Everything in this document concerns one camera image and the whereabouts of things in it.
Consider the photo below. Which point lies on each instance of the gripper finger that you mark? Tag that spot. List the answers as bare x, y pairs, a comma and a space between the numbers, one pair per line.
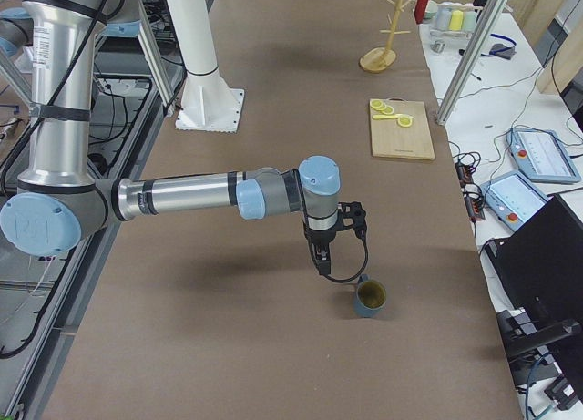
315, 260
325, 266

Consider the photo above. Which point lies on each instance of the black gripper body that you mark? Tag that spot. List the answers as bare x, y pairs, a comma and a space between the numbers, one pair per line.
320, 240

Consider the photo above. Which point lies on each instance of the dark blue mug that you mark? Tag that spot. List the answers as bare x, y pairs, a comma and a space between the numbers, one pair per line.
370, 297

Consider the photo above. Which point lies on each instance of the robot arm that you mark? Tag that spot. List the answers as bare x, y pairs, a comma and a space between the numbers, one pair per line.
58, 204
17, 28

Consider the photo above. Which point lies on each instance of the yellow cup on rack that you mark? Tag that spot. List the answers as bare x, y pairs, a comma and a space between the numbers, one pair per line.
456, 20

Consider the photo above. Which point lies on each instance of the light blue cup on rack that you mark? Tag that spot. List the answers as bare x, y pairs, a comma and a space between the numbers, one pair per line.
469, 21

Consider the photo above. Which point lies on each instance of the wooden cutting board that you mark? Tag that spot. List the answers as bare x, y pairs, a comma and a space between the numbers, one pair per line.
391, 141

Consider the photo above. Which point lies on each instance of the yellow plastic knife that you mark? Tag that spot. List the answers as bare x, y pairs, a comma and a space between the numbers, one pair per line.
383, 116

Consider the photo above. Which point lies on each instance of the lemon slice by knife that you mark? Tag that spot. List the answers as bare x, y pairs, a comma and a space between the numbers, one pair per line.
404, 120

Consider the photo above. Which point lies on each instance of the black power strip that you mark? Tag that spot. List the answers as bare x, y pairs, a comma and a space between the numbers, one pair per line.
471, 192

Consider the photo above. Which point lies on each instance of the near teach pendant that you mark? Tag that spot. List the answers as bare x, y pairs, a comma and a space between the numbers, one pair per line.
513, 198

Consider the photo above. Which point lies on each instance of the teach pendant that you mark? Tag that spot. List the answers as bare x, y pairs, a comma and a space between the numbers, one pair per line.
513, 198
541, 157

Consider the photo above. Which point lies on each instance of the black monitor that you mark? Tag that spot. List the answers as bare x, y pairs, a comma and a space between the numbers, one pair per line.
540, 268

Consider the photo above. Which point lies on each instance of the far teach pendant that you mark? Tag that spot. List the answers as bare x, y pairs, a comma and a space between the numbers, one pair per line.
541, 157

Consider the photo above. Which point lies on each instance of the red thermos bottle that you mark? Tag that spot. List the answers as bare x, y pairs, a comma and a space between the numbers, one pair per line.
419, 10

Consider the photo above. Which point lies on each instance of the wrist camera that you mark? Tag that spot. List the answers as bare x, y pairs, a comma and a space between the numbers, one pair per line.
352, 216

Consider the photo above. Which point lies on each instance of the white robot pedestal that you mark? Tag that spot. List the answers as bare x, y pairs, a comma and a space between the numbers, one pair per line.
207, 102

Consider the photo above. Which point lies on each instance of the aluminium frame post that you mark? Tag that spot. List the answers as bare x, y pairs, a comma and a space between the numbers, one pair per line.
485, 24

